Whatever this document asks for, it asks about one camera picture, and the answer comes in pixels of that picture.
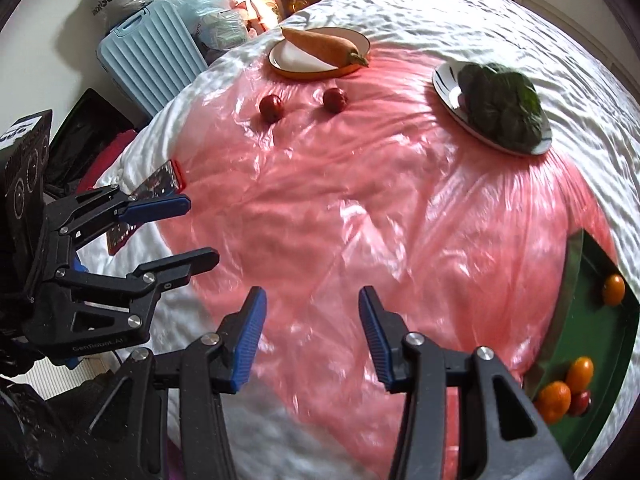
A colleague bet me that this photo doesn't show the clear plastic bag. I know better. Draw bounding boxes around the clear plastic bag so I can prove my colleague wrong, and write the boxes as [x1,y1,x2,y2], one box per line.
[165,0,250,51]

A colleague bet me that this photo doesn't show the red plum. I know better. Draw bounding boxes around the red plum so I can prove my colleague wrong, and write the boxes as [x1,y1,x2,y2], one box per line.
[322,87,349,114]
[259,94,284,124]
[567,390,592,417]

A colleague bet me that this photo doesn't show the bumpy mandarin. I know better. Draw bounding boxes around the bumpy mandarin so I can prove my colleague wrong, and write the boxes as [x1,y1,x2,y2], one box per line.
[534,380,572,425]

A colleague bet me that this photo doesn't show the green leafy vegetable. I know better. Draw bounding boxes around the green leafy vegetable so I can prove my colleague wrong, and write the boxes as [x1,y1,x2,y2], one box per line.
[458,63,544,153]

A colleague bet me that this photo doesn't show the small orange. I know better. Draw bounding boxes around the small orange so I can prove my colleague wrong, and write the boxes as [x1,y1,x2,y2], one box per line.
[602,274,626,307]

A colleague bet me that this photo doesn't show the light blue suitcase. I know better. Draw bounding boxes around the light blue suitcase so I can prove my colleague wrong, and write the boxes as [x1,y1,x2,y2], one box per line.
[96,0,207,117]

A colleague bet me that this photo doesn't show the white striped plate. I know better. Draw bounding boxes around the white striped plate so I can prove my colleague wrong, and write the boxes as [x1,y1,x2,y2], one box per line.
[432,61,553,157]

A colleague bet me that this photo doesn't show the snack packages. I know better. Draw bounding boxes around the snack packages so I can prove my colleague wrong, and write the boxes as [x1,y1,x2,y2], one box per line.
[234,0,281,38]

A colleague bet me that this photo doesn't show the red foil package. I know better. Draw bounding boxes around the red foil package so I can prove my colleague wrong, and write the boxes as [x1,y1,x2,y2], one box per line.
[106,159,186,256]

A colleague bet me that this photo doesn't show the green tray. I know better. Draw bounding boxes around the green tray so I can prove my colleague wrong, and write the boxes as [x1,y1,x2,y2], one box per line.
[524,230,639,470]

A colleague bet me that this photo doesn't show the pink plastic sheet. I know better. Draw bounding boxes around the pink plastic sheet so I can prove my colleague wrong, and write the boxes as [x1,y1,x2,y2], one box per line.
[162,49,614,477]

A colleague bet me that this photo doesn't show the carrot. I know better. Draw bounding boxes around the carrot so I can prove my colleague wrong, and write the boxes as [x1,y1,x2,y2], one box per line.
[281,28,369,68]

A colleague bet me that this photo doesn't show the orange rimmed plate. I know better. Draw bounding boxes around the orange rimmed plate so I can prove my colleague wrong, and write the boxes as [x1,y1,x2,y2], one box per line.
[268,27,371,80]

